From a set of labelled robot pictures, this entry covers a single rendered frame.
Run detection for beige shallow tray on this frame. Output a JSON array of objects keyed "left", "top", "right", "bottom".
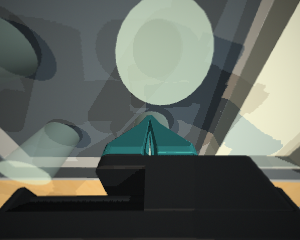
[{"left": 204, "top": 0, "right": 300, "bottom": 168}]

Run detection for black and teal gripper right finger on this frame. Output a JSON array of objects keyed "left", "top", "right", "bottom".
[{"left": 150, "top": 115, "right": 198, "bottom": 155}]

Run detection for clear glass jar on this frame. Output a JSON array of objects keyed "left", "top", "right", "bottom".
[
  {"left": 115, "top": 0, "right": 214, "bottom": 105},
  {"left": 0, "top": 122, "right": 79, "bottom": 185},
  {"left": 133, "top": 111, "right": 169, "bottom": 155},
  {"left": 0, "top": 18, "right": 38, "bottom": 84}
]

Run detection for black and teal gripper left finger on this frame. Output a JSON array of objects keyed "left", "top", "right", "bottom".
[{"left": 101, "top": 115, "right": 150, "bottom": 157}]

